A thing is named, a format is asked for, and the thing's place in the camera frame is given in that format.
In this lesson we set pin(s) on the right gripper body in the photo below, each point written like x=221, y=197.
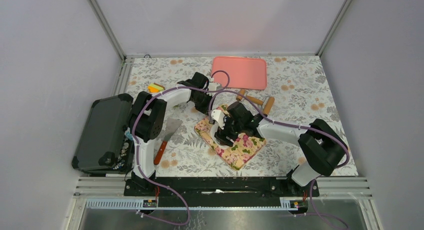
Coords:
x=236, y=126

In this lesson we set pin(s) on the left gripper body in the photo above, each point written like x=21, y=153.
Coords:
x=202, y=103

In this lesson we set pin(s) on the floral cutting board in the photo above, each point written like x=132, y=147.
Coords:
x=244, y=148

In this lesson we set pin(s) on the wooden double-ended roller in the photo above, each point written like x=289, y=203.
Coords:
x=264, y=105

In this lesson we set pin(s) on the metal scraper red handle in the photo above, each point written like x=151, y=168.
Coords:
x=171, y=127

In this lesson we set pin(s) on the pink plastic tray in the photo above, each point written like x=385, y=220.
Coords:
x=240, y=72

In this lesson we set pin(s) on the white dough ball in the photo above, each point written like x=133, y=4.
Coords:
x=212, y=135

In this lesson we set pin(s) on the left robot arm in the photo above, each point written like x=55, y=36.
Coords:
x=147, y=117

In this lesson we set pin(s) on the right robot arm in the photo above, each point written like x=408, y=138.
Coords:
x=323, y=149

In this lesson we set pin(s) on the orange green toy block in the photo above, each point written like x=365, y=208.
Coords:
x=155, y=88

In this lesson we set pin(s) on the black case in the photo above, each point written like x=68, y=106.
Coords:
x=103, y=147

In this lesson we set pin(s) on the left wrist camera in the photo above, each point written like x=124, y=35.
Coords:
x=214, y=86

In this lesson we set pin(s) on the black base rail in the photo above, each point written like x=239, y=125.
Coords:
x=218, y=192

